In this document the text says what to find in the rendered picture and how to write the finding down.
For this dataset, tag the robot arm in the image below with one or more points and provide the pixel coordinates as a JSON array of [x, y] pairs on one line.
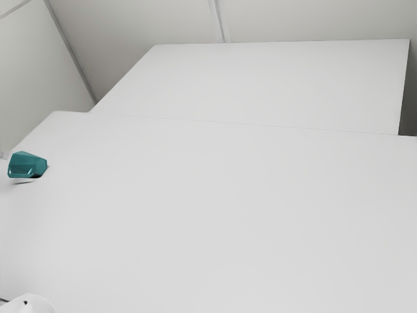
[[29, 304]]

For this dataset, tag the teal faceted mug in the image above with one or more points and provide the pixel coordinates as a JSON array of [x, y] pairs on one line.
[[26, 164]]

